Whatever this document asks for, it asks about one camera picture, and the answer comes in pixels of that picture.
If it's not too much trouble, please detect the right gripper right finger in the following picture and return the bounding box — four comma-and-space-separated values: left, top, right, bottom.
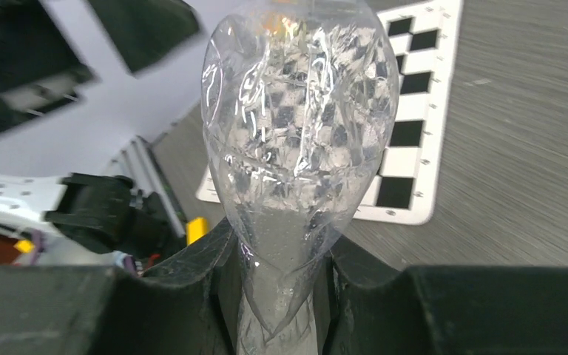
315, 238, 568, 355

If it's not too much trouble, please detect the clear bottle blue cap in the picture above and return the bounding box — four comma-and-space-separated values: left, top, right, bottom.
201, 1, 399, 354

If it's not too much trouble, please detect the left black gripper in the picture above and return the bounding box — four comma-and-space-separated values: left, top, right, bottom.
0, 0, 201, 133

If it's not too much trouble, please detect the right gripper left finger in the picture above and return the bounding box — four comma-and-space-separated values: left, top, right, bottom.
0, 220, 240, 354

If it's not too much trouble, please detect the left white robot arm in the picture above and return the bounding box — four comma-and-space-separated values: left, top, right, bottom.
0, 1, 187, 268

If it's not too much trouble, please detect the black white chessboard mat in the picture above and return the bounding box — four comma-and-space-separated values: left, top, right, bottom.
197, 1, 462, 225

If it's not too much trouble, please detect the yellow block near base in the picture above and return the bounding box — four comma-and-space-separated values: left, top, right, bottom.
186, 217, 210, 246

